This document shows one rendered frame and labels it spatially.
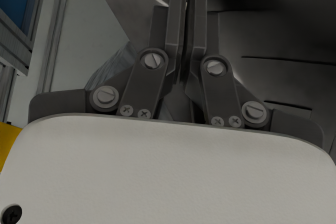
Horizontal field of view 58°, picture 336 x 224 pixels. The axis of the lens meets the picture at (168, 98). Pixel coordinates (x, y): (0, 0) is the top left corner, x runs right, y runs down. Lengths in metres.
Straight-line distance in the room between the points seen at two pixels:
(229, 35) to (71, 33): 1.04
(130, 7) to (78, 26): 0.98
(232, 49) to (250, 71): 0.02
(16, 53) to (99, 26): 0.52
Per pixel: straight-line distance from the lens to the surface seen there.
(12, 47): 0.70
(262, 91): 0.18
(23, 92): 1.16
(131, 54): 0.37
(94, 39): 1.16
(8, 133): 0.65
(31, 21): 0.78
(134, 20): 0.21
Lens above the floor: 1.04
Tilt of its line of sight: 14 degrees down
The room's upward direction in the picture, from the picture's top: 175 degrees counter-clockwise
